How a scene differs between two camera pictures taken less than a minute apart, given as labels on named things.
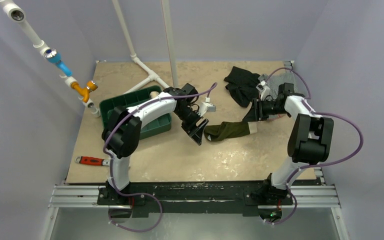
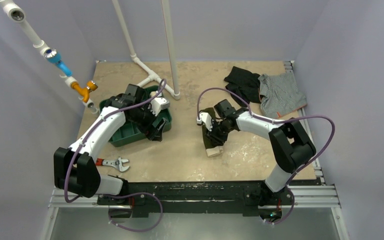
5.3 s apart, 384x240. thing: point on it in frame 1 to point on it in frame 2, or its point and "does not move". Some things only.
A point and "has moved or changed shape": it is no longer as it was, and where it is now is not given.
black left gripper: (194, 131) to (155, 133)
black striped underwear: (242, 84) does not move
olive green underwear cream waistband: (227, 130) has moved or changed shape
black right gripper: (257, 110) to (215, 133)
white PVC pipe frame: (153, 76) does not move
